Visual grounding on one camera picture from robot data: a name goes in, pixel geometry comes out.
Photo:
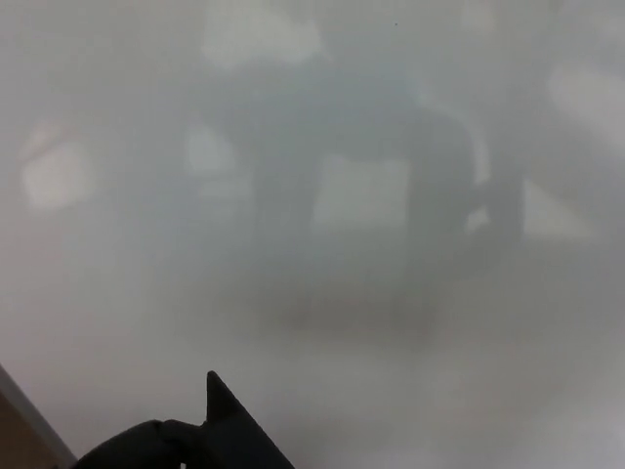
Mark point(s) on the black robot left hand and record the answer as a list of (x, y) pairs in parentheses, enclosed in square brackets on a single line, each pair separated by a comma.
[(132, 449)]

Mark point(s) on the black magnetic marker holder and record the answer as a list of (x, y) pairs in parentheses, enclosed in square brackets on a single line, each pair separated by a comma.
[(232, 435)]

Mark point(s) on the white whiteboard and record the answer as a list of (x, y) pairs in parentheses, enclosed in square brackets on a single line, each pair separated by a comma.
[(371, 381)]

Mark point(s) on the grey whiteboard frame edge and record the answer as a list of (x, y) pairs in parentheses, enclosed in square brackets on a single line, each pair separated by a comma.
[(34, 420)]

